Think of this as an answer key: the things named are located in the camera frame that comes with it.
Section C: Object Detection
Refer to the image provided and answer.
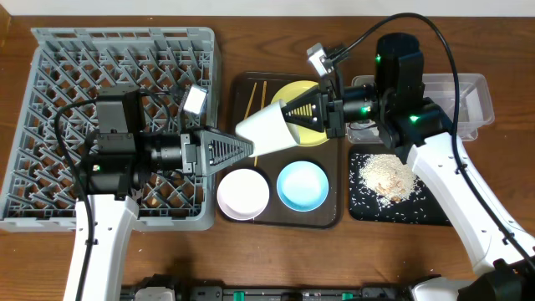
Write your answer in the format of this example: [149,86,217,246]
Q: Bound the white plastic cup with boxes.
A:
[235,100,300,157]

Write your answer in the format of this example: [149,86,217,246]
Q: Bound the wooden chopstick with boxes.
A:
[253,81,268,167]
[243,82,257,120]

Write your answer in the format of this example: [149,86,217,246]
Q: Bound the light blue bowl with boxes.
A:
[276,161,329,212]

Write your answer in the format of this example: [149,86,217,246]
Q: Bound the rice and food scraps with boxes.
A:
[350,152,444,222]

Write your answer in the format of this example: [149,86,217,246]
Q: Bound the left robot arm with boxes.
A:
[64,85,254,300]

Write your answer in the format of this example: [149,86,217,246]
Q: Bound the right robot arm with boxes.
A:
[283,33,534,300]

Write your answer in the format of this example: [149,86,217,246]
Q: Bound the clear plastic waste bin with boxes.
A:
[346,73,495,144]

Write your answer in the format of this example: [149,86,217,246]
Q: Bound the yellow round plate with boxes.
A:
[271,80,328,147]

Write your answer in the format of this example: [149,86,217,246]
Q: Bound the pink round bowl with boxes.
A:
[217,169,270,221]

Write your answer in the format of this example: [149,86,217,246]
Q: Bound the dark brown serving tray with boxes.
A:
[227,72,344,229]

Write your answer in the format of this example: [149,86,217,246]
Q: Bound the black plastic tray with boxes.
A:
[349,144,452,227]

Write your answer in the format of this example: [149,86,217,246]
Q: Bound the grey plastic dish rack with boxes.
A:
[1,27,222,232]

